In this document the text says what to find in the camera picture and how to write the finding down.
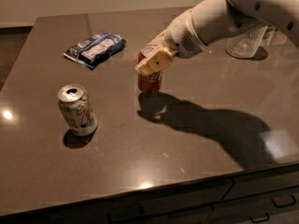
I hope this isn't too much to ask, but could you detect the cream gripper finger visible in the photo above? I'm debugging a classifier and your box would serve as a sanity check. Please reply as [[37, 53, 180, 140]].
[[146, 31, 166, 48], [135, 46, 174, 76]]

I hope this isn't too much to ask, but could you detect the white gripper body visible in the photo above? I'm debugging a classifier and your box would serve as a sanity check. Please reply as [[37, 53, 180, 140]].
[[164, 9, 206, 59]]

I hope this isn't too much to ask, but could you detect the red coke can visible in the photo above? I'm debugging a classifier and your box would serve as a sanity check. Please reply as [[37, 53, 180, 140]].
[[138, 46, 163, 93]]

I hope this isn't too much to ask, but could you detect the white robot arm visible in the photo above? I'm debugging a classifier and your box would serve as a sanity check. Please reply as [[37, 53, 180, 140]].
[[136, 0, 299, 76]]

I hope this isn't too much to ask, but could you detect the white green 7up can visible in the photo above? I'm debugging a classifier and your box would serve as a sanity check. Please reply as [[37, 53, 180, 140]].
[[58, 84, 97, 136]]

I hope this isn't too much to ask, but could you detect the clear plastic measuring cup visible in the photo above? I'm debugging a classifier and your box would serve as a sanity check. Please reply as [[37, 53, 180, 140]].
[[225, 26, 267, 60]]

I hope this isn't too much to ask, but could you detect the blue white chip bag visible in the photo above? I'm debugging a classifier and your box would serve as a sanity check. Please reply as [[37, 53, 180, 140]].
[[64, 32, 126, 69]]

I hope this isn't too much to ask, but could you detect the dark drawer right upper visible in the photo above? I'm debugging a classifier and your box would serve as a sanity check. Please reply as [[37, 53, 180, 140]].
[[220, 165, 299, 205]]

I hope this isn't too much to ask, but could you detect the dark drawer right lower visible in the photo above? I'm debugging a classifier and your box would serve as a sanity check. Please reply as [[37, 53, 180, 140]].
[[202, 191, 299, 224]]

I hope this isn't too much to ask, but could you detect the dark drawer with handle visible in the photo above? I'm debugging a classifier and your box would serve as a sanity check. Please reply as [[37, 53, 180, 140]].
[[0, 178, 233, 224]]

